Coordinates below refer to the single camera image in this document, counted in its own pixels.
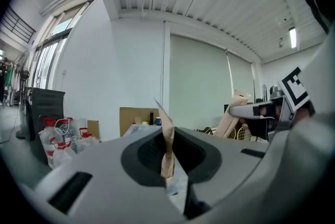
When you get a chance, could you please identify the narrow white roller blind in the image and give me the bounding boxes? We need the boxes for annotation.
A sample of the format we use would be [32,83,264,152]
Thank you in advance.
[226,50,256,104]

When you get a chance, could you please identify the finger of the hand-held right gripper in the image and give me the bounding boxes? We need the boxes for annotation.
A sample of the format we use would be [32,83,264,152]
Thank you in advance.
[229,103,261,118]

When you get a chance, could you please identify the tall glass window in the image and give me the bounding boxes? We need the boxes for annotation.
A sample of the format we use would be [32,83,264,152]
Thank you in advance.
[30,0,94,91]

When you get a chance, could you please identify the white vertical wall pipe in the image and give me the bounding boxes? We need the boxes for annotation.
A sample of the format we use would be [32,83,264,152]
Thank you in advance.
[160,20,168,114]

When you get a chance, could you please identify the black metal railing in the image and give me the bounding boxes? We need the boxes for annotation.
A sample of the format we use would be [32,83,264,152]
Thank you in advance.
[0,5,37,44]

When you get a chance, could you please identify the green hanging garment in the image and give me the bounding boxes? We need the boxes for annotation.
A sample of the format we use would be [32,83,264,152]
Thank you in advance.
[5,64,14,91]

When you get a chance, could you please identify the large cardboard box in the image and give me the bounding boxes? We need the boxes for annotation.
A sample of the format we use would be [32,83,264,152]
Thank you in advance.
[119,106,161,138]

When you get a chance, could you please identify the small cardboard sheet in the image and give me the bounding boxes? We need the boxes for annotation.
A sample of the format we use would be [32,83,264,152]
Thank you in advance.
[86,119,101,140]

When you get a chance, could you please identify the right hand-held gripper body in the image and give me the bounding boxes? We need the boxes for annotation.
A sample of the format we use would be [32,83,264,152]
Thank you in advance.
[247,66,311,141]

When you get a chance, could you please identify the badminton rackets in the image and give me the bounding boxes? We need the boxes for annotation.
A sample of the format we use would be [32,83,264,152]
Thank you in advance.
[227,125,252,140]

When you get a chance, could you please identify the person's right hand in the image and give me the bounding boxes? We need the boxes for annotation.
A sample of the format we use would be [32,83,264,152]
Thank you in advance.
[239,117,251,131]

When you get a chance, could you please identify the red-capped water jug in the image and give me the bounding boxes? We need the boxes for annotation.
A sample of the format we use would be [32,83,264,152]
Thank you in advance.
[38,117,69,169]
[55,116,78,141]
[75,127,101,153]

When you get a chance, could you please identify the large white roller blind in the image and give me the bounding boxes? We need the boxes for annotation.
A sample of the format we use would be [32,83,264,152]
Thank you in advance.
[169,33,234,131]

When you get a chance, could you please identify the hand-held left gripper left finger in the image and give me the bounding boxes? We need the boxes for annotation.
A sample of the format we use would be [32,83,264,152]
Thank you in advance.
[33,128,188,224]

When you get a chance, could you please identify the long ceiling light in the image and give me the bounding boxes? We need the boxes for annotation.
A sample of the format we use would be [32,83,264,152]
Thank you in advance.
[288,26,298,49]

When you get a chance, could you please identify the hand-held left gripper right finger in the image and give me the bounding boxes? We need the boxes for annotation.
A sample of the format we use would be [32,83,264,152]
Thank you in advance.
[173,127,271,220]

